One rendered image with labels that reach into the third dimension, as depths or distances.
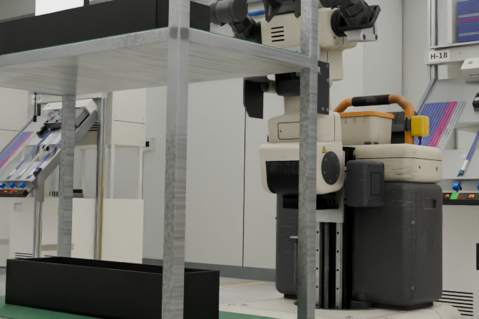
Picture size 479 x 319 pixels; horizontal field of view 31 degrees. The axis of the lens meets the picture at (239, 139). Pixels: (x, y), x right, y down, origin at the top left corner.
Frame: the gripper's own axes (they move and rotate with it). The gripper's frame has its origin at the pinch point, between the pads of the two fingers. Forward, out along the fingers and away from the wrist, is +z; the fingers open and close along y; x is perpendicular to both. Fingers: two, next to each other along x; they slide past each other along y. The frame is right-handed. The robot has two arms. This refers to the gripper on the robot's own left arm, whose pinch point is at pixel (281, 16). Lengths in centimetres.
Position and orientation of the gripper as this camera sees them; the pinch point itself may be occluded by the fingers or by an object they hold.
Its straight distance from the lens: 232.8
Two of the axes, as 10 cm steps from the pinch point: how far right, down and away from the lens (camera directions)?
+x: 5.7, 4.9, 6.6
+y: 7.7, -0.3, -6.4
